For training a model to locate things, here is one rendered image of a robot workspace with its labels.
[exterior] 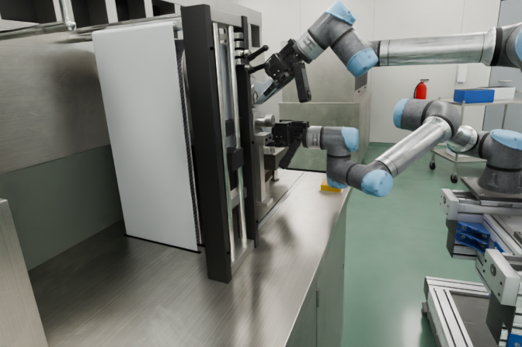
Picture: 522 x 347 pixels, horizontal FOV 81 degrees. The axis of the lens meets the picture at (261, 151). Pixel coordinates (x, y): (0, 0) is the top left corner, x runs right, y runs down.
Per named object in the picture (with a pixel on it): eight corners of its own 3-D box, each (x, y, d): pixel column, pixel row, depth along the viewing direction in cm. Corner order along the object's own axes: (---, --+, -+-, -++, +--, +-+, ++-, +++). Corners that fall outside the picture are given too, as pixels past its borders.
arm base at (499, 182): (513, 181, 132) (516, 159, 129) (532, 195, 118) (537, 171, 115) (472, 179, 136) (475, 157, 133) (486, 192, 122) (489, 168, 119)
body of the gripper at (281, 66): (269, 67, 96) (297, 39, 90) (286, 88, 96) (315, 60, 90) (259, 67, 89) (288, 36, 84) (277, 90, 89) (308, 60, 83)
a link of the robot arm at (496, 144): (513, 171, 116) (520, 136, 113) (475, 162, 128) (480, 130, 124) (529, 164, 122) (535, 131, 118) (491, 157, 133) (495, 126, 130)
